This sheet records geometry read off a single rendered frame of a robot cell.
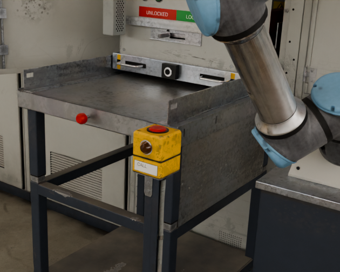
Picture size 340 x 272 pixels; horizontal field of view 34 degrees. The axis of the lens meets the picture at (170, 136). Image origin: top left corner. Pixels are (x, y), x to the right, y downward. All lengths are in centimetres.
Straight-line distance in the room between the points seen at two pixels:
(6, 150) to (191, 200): 162
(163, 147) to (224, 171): 61
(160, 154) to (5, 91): 185
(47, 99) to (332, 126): 88
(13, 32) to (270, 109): 120
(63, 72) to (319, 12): 88
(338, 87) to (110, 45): 122
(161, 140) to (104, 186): 144
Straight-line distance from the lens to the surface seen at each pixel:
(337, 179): 141
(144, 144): 119
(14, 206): 301
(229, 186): 183
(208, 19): 97
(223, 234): 232
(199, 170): 163
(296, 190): 136
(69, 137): 268
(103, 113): 158
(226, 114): 166
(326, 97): 126
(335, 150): 139
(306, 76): 197
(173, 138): 121
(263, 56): 108
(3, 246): 264
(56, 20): 217
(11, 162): 306
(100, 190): 264
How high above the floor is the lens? 126
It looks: 18 degrees down
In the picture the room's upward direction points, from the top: 3 degrees clockwise
